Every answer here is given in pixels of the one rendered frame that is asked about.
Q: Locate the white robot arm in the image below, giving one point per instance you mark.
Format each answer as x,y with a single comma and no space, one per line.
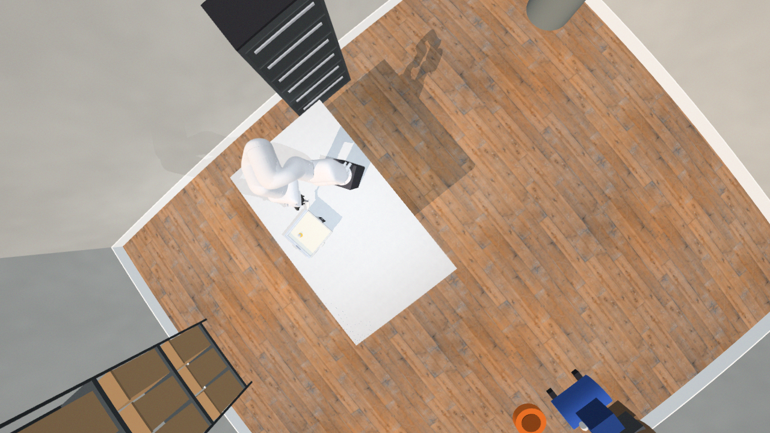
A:
264,174

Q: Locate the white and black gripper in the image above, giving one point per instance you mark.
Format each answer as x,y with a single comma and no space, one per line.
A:
297,206

